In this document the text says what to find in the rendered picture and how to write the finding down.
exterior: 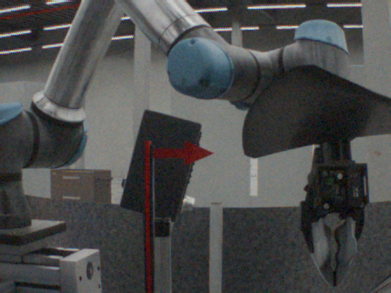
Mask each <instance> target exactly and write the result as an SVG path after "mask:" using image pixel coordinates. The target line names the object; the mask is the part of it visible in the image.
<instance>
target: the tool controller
mask: <svg viewBox="0 0 391 293"><path fill-rule="evenodd" d="M201 130H202V124H201V123H200V122H194V121H193V120H190V119H183V118H179V117H176V116H174V115H168V114H166V113H163V112H156V111H153V110H150V109H145V111H144V113H143V115H142V117H141V124H140V127H139V131H138V133H137V139H136V141H135V144H134V151H133V154H132V157H131V160H130V165H129V168H128V170H127V178H126V181H125V183H124V189H123V192H122V194H121V200H120V208H124V209H126V210H129V211H133V212H137V213H140V214H143V213H142V146H143V145H145V142H146V140H150V141H151V145H154V149H185V140H186V141H187V142H190V143H192V144H194V145H196V146H200V144H198V143H199V141H200V139H201V138H202V132H201ZM193 165H195V162H192V163H190V164H189V165H187V166H185V158H154V218H155V217H161V219H164V218H171V221H172V222H176V220H177V217H178V215H179V214H180V212H182V209H187V210H189V211H192V207H193V206H194V203H195V198H192V197H187V196H185V194H186V192H187V185H188V184H189V183H190V178H191V171H192V172H193V170H194V167H193Z"/></svg>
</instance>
